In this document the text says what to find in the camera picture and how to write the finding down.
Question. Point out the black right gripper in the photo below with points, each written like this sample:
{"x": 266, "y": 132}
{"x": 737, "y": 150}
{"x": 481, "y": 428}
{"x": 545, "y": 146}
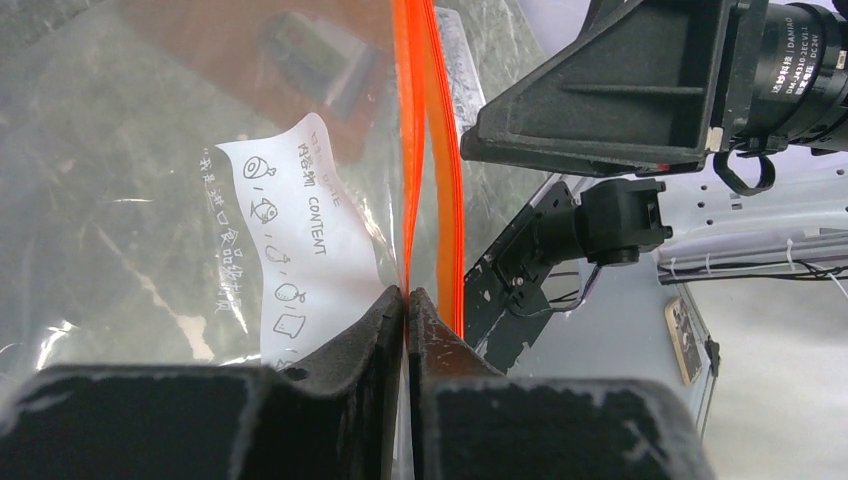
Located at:
{"x": 651, "y": 86}

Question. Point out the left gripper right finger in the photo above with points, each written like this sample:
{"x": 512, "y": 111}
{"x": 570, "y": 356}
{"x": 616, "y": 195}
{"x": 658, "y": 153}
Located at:
{"x": 469, "y": 421}

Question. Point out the clear zip top bag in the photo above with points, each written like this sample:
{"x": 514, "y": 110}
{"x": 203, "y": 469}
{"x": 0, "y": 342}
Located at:
{"x": 149, "y": 218}

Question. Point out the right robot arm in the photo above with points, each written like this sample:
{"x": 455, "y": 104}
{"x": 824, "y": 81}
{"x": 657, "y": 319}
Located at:
{"x": 735, "y": 192}

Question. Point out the orange wooden shelf rack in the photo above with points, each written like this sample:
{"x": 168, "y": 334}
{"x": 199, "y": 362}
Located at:
{"x": 286, "y": 59}

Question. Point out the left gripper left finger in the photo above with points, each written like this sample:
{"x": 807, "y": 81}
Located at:
{"x": 329, "y": 415}

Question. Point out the white paper card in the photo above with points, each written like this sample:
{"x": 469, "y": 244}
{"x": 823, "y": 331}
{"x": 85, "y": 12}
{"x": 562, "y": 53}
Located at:
{"x": 466, "y": 89}

